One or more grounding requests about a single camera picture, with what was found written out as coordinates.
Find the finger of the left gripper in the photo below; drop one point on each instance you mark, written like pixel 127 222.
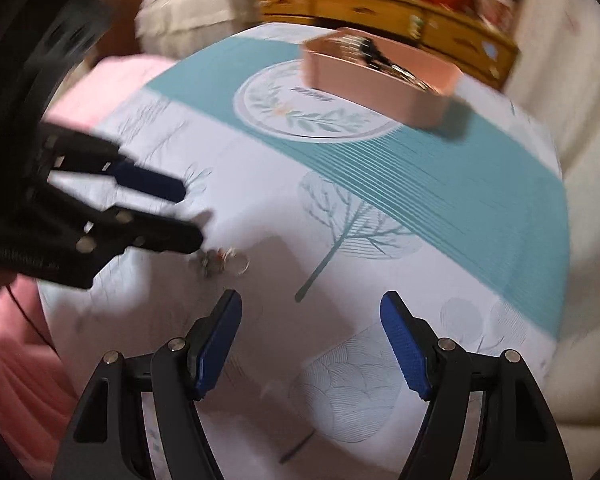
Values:
pixel 73 251
pixel 58 148

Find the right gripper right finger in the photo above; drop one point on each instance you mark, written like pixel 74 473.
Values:
pixel 517 435

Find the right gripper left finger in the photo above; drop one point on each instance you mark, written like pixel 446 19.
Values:
pixel 106 437

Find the round pearl brooch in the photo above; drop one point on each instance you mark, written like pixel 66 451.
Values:
pixel 216 261

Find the pink jewelry tray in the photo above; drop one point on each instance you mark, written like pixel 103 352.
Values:
pixel 400 82

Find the pink quilted blanket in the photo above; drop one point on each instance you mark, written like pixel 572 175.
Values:
pixel 36 395

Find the white lace-covered cabinet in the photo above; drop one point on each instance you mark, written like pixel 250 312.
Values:
pixel 179 28

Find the teal tree-print tablecloth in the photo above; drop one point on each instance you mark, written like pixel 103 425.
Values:
pixel 319 206

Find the cream floral curtain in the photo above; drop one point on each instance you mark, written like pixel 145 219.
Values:
pixel 558 81

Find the wooden desk with drawers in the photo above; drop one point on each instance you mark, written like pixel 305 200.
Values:
pixel 484 53

